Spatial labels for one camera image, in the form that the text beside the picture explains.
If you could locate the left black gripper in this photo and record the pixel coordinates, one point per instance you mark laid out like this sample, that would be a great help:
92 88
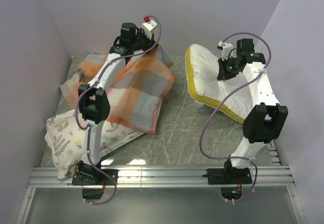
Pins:
150 42

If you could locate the floral animal print pillow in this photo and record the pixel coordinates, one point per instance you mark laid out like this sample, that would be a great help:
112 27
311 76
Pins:
66 141

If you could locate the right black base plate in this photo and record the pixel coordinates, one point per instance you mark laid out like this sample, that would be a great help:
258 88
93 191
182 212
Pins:
221 176

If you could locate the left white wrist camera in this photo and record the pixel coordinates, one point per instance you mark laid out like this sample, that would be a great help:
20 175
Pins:
149 27

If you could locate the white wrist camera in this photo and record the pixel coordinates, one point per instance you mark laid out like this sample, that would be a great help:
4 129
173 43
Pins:
226 49
149 27

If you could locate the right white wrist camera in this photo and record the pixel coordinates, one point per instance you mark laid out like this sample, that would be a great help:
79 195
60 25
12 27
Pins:
226 49

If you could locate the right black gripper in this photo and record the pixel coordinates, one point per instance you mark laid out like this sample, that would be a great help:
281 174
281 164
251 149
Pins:
224 75

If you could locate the plaid orange blue pillowcase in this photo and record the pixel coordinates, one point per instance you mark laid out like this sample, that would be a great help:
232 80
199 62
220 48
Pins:
136 94

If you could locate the aluminium side rail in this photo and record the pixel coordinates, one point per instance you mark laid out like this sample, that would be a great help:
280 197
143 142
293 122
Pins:
273 154

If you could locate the white pillow yellow edge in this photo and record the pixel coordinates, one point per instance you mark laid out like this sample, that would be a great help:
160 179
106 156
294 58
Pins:
202 71

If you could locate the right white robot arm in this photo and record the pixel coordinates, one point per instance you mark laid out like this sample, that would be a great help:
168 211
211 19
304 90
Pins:
265 121

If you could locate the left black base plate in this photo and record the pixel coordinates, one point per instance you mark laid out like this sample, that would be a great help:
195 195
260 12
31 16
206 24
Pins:
98 179

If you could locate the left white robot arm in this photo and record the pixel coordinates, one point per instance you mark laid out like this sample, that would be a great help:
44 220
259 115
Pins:
93 105

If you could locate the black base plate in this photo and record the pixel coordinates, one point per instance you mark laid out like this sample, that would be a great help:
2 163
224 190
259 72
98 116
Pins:
221 176
98 179

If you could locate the aluminium front rail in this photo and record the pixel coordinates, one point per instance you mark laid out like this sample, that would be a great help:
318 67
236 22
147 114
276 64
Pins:
171 176

